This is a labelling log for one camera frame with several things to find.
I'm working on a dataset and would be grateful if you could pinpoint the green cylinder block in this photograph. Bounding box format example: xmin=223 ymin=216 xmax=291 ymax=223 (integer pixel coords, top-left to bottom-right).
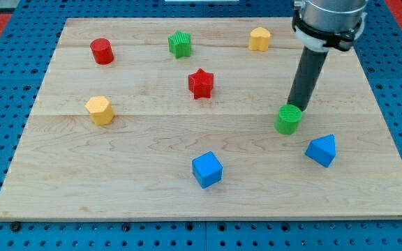
xmin=274 ymin=105 xmax=302 ymax=135

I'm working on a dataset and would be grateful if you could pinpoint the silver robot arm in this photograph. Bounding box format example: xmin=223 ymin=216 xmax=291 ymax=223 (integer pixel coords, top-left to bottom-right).
xmin=292 ymin=0 xmax=368 ymax=53

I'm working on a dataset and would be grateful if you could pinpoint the blue cube block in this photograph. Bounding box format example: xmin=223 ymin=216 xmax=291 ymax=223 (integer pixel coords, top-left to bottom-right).
xmin=192 ymin=151 xmax=223 ymax=189

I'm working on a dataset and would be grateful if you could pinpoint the red star block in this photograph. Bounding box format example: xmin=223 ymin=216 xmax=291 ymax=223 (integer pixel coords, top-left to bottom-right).
xmin=188 ymin=68 xmax=214 ymax=99

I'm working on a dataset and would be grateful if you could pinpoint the wooden board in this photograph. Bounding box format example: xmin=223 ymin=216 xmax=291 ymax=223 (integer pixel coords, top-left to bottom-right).
xmin=0 ymin=17 xmax=402 ymax=222

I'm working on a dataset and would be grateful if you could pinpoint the green star block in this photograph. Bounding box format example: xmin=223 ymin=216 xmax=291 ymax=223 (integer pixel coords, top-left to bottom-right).
xmin=167 ymin=31 xmax=191 ymax=59

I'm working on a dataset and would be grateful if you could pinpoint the yellow hexagon block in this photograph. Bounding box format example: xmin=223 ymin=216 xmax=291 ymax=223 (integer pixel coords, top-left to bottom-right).
xmin=85 ymin=96 xmax=114 ymax=126

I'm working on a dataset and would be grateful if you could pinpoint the red cylinder block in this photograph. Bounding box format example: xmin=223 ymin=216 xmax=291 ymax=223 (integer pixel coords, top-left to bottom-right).
xmin=90 ymin=38 xmax=114 ymax=65

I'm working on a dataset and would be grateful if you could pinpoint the blue triangular prism block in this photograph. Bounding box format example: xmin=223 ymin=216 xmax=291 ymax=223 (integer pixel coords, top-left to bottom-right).
xmin=305 ymin=135 xmax=336 ymax=167

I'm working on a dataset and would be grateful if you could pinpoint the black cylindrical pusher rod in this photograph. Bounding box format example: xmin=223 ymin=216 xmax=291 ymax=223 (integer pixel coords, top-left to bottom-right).
xmin=287 ymin=47 xmax=328 ymax=111

